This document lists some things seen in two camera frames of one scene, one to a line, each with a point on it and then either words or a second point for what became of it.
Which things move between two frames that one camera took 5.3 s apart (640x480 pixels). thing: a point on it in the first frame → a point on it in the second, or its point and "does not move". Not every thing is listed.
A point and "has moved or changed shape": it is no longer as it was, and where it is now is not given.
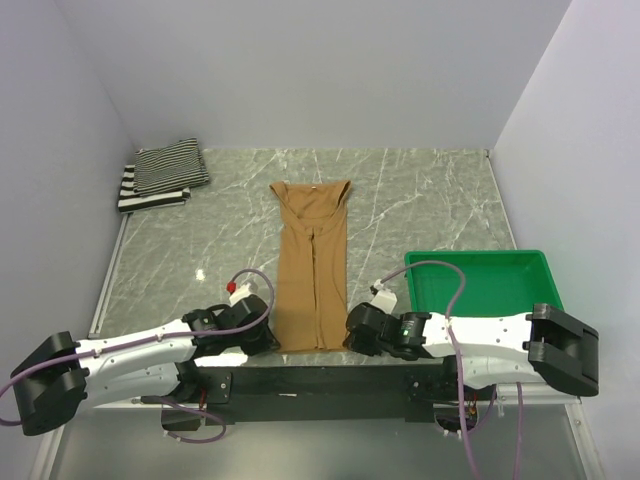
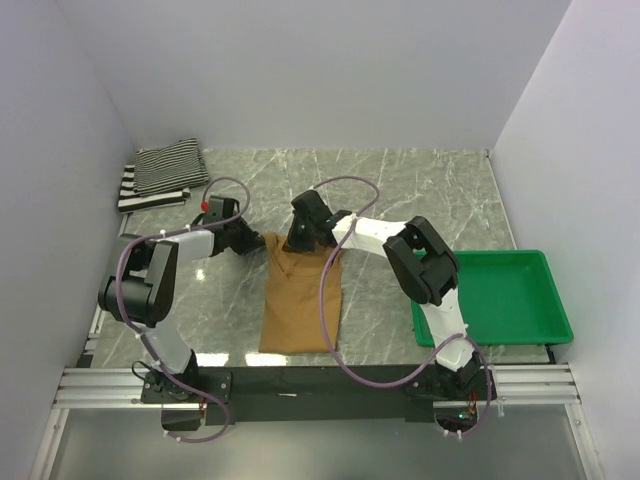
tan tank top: (311, 311) has moved or changed shape
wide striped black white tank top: (131, 199) does not move
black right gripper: (355, 343) → (292, 242)
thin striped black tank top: (167, 168) does not move
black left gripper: (266, 341) → (252, 239)
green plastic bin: (493, 282) does not move
